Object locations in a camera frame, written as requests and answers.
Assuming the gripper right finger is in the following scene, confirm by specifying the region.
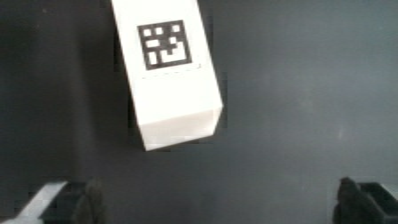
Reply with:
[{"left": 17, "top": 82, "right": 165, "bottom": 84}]
[{"left": 335, "top": 177, "right": 398, "bottom": 224}]

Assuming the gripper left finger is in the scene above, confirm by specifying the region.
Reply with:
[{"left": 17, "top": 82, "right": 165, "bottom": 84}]
[{"left": 14, "top": 180, "right": 106, "bottom": 224}]

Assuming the white stool leg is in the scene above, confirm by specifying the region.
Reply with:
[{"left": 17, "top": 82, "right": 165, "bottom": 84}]
[{"left": 112, "top": 0, "right": 223, "bottom": 150}]

